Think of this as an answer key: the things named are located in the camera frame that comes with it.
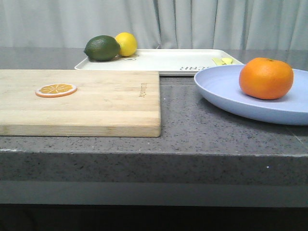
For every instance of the light blue plate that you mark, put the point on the light blue plate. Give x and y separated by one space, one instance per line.
220 86

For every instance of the orange fruit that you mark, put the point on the orange fruit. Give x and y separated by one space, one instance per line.
266 79

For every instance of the white rectangular tray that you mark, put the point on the white rectangular tray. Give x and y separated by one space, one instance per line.
168 62

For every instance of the wooden cutting board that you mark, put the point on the wooden cutting board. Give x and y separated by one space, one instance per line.
106 104

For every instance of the yellow lemon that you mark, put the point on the yellow lemon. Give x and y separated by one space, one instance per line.
128 44

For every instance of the yellow fruit slices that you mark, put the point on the yellow fruit slices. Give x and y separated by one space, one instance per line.
222 61

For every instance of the green lime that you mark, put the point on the green lime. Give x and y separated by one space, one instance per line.
102 48

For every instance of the grey curtain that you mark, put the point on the grey curtain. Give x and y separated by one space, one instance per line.
166 24

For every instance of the orange slice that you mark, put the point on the orange slice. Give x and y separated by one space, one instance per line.
56 90

